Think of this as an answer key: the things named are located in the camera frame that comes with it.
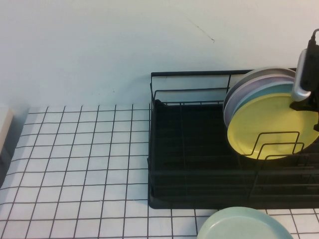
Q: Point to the white black-grid tablecloth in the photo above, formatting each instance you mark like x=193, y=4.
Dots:
x=74, y=161

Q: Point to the light blue round plate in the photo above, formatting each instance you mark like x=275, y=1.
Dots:
x=264, y=91

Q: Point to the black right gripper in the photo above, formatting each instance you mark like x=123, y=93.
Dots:
x=314, y=72

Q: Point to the mint green round plate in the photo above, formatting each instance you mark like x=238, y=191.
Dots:
x=239, y=224

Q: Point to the beige box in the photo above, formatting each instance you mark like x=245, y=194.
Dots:
x=5, y=124

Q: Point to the lilac round plate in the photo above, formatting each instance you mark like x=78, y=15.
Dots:
x=253, y=85

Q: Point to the yellow round plate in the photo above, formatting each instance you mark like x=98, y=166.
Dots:
x=264, y=117

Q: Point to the grey round plate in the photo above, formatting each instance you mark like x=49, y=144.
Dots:
x=271, y=70

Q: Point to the black drain tray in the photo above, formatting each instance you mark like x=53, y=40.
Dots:
x=199, y=129

